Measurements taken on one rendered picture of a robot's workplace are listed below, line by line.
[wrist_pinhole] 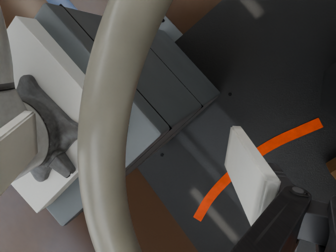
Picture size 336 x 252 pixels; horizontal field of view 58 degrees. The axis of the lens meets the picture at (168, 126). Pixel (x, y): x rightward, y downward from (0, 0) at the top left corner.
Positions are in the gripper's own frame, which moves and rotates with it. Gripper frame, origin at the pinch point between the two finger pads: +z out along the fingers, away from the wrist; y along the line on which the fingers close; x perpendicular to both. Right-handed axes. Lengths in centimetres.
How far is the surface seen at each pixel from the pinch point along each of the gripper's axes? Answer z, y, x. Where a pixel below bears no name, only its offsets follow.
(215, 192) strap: 109, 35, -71
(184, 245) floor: 112, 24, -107
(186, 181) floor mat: 115, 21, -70
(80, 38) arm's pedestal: 54, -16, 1
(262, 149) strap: 105, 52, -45
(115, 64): -1.2, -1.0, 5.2
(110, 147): -1.1, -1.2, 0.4
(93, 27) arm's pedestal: 65, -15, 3
